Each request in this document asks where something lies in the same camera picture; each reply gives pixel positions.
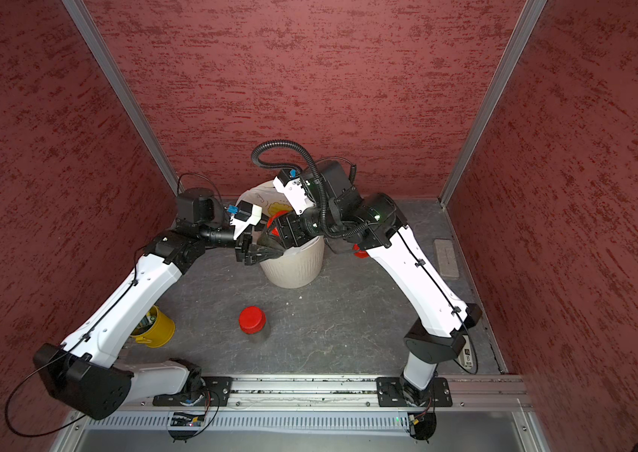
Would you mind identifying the white printed bin liner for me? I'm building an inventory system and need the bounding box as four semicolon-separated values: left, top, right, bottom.
237;181;283;217

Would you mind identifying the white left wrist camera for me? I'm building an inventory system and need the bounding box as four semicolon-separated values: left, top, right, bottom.
227;201;263;241

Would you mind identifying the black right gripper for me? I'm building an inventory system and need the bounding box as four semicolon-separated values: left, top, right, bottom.
268;200;345;247

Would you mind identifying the grey rectangular pad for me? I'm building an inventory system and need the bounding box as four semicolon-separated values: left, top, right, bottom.
433;239;460;280

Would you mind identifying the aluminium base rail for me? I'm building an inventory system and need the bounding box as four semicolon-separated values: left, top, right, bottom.
69;372;532;411

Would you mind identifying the cream plastic trash bin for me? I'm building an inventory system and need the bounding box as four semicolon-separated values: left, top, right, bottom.
259;180;327;290

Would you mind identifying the yellow pencil cup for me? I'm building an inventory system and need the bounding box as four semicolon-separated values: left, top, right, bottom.
130;306;176;348

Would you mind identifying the black corrugated cable conduit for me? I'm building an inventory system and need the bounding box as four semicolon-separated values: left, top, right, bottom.
250;139;371;239

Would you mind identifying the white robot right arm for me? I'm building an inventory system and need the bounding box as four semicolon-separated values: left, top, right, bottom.
273;160;482;393

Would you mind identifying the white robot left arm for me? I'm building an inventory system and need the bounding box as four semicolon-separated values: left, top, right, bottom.
33;188;284;420

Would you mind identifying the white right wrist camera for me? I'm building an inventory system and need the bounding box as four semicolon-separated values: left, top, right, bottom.
273;169;315;215

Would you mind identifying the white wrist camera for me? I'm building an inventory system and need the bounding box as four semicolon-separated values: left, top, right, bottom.
273;169;315;215
227;201;263;241

